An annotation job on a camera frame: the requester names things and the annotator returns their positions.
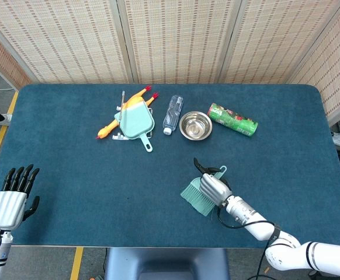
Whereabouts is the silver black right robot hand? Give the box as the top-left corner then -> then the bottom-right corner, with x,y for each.
193,157 -> 234,208

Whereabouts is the yellow rubber chicken toy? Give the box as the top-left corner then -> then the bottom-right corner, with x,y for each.
96,85 -> 159,141

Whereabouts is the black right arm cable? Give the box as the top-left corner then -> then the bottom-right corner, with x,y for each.
216,204 -> 282,280

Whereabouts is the green chip can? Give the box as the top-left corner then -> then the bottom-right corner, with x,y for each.
207,102 -> 259,137

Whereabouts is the blue carpet table cover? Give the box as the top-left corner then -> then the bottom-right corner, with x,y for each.
0,83 -> 340,249

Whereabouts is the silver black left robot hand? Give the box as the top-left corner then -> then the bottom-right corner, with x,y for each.
0,164 -> 41,230

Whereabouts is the small mint green broom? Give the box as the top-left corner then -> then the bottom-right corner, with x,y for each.
180,165 -> 228,217

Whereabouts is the mint green plastic dustpan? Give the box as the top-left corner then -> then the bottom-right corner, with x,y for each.
119,101 -> 155,153

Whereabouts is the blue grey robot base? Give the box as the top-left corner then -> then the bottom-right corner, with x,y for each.
104,247 -> 232,280

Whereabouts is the woven bamboo folding screen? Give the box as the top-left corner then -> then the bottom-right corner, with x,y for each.
0,0 -> 340,127

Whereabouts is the clear plastic water bottle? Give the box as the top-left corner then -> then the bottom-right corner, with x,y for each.
162,94 -> 185,135

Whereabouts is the stainless steel bowl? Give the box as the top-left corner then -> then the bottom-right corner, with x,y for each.
179,111 -> 213,141

